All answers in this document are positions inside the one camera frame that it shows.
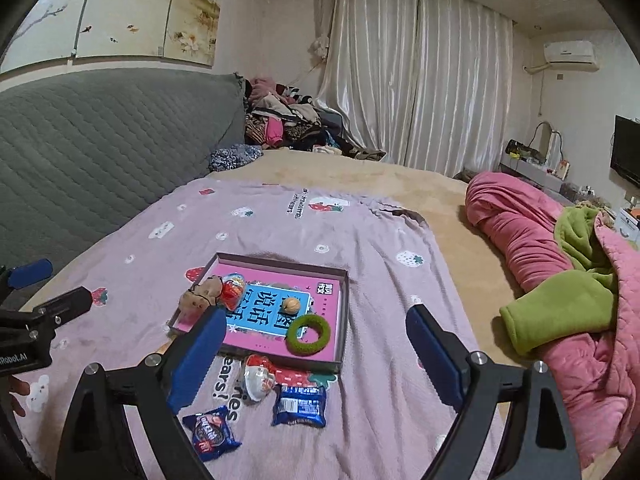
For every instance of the person's left hand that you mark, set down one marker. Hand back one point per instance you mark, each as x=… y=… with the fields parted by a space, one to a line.
x=17 y=390

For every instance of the white air conditioner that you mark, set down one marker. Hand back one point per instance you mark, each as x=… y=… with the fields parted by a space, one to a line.
x=570 y=52

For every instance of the pink book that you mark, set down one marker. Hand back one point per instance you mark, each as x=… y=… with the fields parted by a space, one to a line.
x=327 y=300

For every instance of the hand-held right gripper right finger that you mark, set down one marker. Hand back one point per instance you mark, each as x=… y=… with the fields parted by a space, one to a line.
x=435 y=355

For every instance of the dark camouflage bag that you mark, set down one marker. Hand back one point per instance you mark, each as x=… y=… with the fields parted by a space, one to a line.
x=517 y=148

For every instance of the green fleece blanket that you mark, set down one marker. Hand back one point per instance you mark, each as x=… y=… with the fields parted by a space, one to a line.
x=550 y=315

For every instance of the grey quilted headboard cover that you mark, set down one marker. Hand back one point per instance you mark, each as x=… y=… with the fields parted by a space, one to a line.
x=100 y=160

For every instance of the white curtain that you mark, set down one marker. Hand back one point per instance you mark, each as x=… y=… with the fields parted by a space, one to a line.
x=425 y=85

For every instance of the pile of clothes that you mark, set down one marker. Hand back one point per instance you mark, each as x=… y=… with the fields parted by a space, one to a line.
x=280 y=125

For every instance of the floral wall art panel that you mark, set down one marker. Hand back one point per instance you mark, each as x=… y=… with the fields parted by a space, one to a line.
x=125 y=10

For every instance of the blue floral cloth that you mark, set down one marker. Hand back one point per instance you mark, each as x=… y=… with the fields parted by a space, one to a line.
x=235 y=156

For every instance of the purple printed blanket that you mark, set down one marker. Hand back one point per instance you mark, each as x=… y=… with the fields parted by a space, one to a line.
x=375 y=260

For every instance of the walnut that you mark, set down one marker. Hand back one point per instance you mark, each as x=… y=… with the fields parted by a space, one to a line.
x=292 y=305

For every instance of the beige bed sheet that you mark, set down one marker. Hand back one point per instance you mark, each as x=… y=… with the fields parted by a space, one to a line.
x=350 y=180

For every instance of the white storage box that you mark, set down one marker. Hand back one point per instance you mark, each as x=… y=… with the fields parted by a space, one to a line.
x=629 y=224

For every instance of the white tote bag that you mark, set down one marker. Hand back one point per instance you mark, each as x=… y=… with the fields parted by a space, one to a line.
x=555 y=152

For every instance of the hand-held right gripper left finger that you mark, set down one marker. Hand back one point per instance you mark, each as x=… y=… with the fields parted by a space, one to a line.
x=197 y=360

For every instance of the red toy egg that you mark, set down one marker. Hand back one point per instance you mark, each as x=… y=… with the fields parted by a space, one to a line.
x=232 y=295

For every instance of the blue cookie packet with picture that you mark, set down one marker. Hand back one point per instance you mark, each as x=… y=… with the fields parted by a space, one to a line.
x=212 y=432

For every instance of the black television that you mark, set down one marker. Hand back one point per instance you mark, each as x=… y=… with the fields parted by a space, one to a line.
x=627 y=150

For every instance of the grey side cabinet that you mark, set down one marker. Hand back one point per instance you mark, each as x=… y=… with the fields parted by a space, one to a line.
x=530 y=170

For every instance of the pink box lid tray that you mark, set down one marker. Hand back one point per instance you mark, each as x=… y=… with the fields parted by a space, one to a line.
x=280 y=261

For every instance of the white plush ornament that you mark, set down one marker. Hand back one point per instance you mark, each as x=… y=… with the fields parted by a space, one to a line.
x=318 y=47

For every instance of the pink quilt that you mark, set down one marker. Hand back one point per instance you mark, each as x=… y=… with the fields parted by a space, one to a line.
x=515 y=230

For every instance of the plain blue cookie packet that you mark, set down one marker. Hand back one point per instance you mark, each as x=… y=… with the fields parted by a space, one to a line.
x=300 y=405

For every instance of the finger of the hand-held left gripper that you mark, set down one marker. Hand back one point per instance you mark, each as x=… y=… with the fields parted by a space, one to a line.
x=65 y=303
x=30 y=271

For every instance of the beige cookie plush toy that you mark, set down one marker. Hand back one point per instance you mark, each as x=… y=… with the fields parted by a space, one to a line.
x=202 y=292

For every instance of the red white egg-shaped snack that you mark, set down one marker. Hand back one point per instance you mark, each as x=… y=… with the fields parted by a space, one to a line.
x=257 y=377

